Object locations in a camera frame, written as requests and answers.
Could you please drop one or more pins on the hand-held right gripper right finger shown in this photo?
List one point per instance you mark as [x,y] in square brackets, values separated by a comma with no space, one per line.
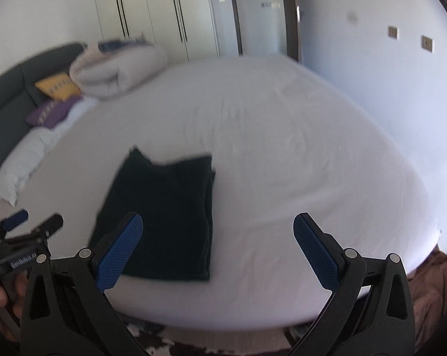
[316,252]

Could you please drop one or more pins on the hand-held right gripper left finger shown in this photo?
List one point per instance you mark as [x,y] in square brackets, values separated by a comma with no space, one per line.
[121,252]

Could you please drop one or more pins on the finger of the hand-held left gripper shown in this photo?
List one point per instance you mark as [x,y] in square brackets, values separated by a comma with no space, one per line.
[15,219]
[47,226]

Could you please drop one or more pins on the dark green garment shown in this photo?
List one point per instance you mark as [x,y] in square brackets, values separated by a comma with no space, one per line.
[164,207]

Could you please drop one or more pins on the white pillow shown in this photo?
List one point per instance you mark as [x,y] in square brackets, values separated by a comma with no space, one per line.
[19,163]
[77,113]

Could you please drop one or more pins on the white bed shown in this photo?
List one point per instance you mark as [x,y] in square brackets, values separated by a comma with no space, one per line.
[282,155]

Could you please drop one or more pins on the purple pillow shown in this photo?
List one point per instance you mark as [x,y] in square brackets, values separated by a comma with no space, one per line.
[51,113]

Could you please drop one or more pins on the grey upholstered headboard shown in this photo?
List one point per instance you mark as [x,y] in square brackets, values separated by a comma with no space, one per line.
[8,100]

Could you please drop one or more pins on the brown cloth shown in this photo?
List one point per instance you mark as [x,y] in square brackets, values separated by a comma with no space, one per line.
[434,285]

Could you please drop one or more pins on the cowhide rug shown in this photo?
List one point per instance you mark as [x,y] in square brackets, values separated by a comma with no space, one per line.
[208,341]

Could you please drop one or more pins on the yellow pillow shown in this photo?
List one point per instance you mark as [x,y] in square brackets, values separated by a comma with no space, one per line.
[58,87]

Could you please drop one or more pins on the beige folded duvet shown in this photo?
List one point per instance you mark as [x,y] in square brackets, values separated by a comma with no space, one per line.
[119,70]

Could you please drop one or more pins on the blue patterned cloth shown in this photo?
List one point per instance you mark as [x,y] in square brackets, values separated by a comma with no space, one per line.
[110,45]

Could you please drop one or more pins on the white door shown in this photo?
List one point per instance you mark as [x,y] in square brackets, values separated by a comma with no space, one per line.
[260,29]

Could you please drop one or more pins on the white wardrobe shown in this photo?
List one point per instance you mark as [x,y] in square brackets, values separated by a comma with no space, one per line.
[153,15]

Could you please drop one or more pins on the bronze wall switch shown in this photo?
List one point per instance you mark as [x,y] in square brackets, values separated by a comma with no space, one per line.
[427,43]
[393,32]

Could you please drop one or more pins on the silver light switch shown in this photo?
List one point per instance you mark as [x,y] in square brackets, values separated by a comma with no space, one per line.
[271,5]

